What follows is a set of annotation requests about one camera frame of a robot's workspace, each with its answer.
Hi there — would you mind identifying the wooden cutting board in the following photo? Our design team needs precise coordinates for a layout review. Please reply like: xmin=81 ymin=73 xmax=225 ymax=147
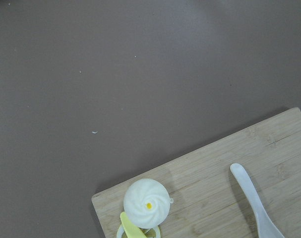
xmin=91 ymin=107 xmax=301 ymax=238

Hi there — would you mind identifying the white toy bun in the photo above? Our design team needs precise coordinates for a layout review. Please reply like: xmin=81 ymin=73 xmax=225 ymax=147
xmin=123 ymin=178 xmax=174 ymax=229

